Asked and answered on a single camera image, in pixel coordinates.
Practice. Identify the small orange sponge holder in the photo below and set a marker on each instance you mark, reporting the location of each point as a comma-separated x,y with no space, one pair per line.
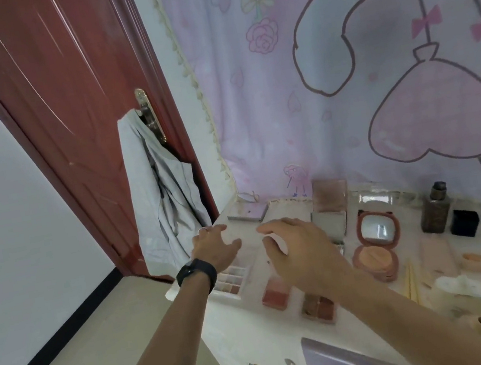
476,262

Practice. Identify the black square bottle cap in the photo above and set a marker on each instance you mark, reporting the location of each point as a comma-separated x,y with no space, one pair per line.
464,224

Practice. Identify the silver square palette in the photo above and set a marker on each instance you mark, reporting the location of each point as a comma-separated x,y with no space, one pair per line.
319,309

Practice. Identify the pink blush compact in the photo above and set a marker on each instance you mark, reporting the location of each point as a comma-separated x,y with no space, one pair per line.
275,296

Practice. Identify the peach round powder puff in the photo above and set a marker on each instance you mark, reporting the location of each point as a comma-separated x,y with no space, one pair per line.
373,259

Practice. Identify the brown blush palette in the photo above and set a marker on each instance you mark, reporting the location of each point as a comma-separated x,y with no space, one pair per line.
329,195

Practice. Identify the person's left hand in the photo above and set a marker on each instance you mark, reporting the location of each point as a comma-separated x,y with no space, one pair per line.
212,249

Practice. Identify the white hanging garment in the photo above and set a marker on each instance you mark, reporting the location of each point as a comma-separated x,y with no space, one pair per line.
152,204

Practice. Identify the large grey square palette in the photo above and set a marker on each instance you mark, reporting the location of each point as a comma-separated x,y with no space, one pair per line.
249,212

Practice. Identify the white dressing table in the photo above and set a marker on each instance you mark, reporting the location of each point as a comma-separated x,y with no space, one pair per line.
255,258

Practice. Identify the black smartwatch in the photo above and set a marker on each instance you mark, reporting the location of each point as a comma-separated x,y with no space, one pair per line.
196,272

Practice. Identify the person's left forearm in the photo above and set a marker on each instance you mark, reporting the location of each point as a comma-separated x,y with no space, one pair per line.
160,363

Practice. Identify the person's right forearm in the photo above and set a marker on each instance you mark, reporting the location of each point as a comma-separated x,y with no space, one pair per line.
405,318

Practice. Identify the pink cartoon cloth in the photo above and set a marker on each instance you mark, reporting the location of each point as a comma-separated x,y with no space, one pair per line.
253,95

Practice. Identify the pink rounded compact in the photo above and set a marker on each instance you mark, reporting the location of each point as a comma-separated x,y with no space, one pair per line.
377,228

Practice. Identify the person's right hand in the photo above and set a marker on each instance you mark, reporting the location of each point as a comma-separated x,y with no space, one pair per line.
313,260

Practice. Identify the dark square foundation bottle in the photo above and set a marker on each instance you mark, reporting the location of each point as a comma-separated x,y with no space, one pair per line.
434,214

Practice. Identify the dark red wooden door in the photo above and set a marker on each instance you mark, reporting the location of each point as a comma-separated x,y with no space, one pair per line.
45,84

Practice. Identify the small grey square palette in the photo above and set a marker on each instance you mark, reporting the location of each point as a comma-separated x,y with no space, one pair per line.
332,224

